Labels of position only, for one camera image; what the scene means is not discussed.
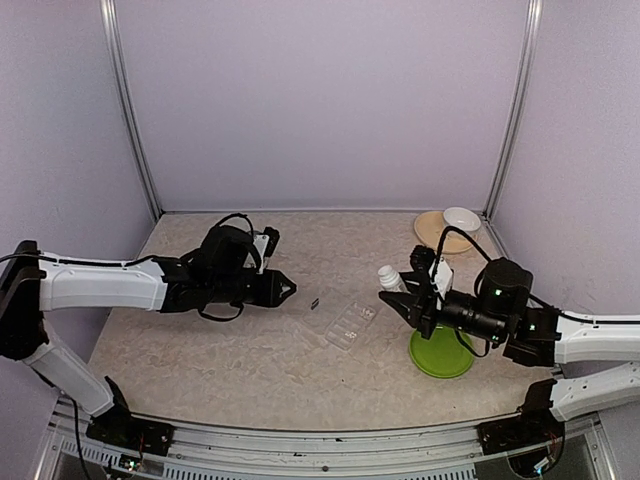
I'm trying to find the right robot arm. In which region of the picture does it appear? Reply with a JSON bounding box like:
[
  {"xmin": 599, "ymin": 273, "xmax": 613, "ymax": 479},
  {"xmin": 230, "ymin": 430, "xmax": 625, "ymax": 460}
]
[{"xmin": 379, "ymin": 258, "xmax": 639, "ymax": 444}]

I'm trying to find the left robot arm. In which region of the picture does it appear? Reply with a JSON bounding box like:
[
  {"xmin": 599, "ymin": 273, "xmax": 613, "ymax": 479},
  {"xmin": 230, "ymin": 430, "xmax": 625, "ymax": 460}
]
[{"xmin": 1, "ymin": 225, "xmax": 297, "ymax": 445}]

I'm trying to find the beige wooden plate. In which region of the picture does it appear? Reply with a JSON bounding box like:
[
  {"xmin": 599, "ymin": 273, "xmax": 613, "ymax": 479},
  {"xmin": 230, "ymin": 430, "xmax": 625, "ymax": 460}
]
[{"xmin": 413, "ymin": 211, "xmax": 472, "ymax": 255}]

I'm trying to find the aluminium frame post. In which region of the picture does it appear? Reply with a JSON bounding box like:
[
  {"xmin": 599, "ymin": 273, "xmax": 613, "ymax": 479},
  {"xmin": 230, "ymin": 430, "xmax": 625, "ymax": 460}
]
[
  {"xmin": 483, "ymin": 0, "xmax": 544, "ymax": 223},
  {"xmin": 100, "ymin": 0, "xmax": 164, "ymax": 223}
]

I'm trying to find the clear plastic pill organizer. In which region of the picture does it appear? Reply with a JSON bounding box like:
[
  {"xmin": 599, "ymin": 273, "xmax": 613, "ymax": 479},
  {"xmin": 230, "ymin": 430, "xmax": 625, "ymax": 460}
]
[{"xmin": 303, "ymin": 301, "xmax": 378, "ymax": 351}]

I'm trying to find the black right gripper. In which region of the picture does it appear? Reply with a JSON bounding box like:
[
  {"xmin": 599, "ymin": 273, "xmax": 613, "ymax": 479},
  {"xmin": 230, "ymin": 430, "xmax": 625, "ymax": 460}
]
[{"xmin": 379, "ymin": 272, "xmax": 507, "ymax": 345}]

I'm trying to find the white ceramic bowl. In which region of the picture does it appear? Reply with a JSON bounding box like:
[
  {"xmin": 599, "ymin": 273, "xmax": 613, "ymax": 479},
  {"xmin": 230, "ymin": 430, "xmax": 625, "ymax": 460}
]
[{"xmin": 442, "ymin": 207, "xmax": 481, "ymax": 238}]

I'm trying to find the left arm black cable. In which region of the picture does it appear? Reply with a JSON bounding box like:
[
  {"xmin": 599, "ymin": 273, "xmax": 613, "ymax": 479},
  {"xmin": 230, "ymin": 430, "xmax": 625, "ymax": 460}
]
[{"xmin": 197, "ymin": 213, "xmax": 264, "ymax": 321}]

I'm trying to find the front aluminium rail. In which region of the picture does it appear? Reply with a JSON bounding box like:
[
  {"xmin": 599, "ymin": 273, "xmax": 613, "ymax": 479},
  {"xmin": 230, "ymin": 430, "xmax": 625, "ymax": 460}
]
[{"xmin": 49, "ymin": 399, "xmax": 601, "ymax": 480}]

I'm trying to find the left aluminium frame post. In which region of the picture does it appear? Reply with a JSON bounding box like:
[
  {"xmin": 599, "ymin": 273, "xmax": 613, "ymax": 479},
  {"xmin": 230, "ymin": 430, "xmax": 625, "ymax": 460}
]
[{"xmin": 100, "ymin": 0, "xmax": 164, "ymax": 223}]

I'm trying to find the small white pill bottle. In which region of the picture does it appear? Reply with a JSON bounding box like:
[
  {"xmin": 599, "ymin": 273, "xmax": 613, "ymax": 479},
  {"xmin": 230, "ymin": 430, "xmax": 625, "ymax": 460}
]
[{"xmin": 378, "ymin": 265, "xmax": 406, "ymax": 292}]

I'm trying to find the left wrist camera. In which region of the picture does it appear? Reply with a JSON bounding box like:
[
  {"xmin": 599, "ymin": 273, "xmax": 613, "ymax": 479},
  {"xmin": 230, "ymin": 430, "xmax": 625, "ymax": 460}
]
[{"xmin": 253, "ymin": 226, "xmax": 280, "ymax": 274}]

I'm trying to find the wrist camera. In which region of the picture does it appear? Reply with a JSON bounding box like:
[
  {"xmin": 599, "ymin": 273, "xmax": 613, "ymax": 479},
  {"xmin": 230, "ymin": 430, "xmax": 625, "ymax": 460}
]
[
  {"xmin": 253, "ymin": 226, "xmax": 280, "ymax": 274},
  {"xmin": 410, "ymin": 245, "xmax": 454, "ymax": 298}
]

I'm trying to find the right aluminium frame post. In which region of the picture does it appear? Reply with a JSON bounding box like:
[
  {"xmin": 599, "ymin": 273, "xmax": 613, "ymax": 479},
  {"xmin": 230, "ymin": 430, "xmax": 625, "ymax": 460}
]
[{"xmin": 483, "ymin": 0, "xmax": 544, "ymax": 223}]

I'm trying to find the green plate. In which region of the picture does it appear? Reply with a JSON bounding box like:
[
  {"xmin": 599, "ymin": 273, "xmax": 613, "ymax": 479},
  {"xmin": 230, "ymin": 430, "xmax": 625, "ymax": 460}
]
[{"xmin": 408, "ymin": 327, "xmax": 474, "ymax": 379}]

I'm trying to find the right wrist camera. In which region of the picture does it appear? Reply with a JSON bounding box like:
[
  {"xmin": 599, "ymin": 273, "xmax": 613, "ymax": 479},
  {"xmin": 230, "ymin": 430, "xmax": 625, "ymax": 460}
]
[{"xmin": 410, "ymin": 245, "xmax": 454, "ymax": 298}]

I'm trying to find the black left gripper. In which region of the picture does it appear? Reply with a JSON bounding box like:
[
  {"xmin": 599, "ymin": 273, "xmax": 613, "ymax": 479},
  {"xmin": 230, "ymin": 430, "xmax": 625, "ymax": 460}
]
[{"xmin": 210, "ymin": 269, "xmax": 296, "ymax": 308}]

